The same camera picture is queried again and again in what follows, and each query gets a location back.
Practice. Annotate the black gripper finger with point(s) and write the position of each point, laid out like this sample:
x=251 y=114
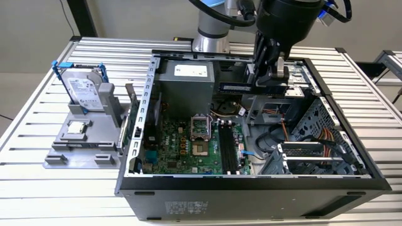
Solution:
x=273 y=82
x=259 y=56

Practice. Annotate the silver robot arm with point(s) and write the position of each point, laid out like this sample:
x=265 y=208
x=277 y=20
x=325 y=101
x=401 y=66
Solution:
x=210 y=28

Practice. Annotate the black RAM slot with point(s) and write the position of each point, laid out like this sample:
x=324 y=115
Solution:
x=227 y=146
x=223 y=146
x=231 y=146

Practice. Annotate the grey metal drive cage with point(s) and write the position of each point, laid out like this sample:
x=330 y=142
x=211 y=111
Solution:
x=261 y=106

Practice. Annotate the metal locking lever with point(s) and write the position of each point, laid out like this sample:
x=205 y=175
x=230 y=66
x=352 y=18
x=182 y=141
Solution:
x=210 y=128

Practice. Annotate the grey power supply unit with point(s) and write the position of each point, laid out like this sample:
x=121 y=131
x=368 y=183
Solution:
x=185 y=94

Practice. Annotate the grey disk bay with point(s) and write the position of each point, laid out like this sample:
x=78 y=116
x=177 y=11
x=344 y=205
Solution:
x=301 y=149

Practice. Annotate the aluminium side table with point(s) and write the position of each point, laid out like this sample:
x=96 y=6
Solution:
x=389 y=58

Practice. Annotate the CPU socket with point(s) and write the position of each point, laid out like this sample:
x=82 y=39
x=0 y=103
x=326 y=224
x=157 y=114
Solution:
x=201 y=149

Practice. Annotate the green motherboard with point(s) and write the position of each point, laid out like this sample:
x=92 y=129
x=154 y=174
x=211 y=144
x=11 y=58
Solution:
x=203 y=162

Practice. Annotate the green graphics card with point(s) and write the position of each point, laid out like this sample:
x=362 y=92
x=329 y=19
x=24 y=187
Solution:
x=134 y=106

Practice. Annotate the teal board connector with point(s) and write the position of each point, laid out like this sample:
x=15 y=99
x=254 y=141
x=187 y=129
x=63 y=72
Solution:
x=151 y=157

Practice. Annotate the black PC case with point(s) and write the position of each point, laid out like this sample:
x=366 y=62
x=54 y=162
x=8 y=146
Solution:
x=219 y=202

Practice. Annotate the hard disk in blue carrier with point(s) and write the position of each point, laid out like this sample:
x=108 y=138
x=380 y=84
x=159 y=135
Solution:
x=83 y=91

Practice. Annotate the grey parts rack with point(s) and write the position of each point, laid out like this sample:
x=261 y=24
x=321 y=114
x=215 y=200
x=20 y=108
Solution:
x=100 y=141

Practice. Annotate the silver CPU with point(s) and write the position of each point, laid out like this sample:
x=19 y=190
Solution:
x=76 y=127

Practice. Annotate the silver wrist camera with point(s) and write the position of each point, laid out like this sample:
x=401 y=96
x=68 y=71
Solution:
x=326 y=21

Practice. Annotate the black metal post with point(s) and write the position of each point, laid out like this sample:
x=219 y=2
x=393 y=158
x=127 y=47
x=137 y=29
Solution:
x=83 y=18

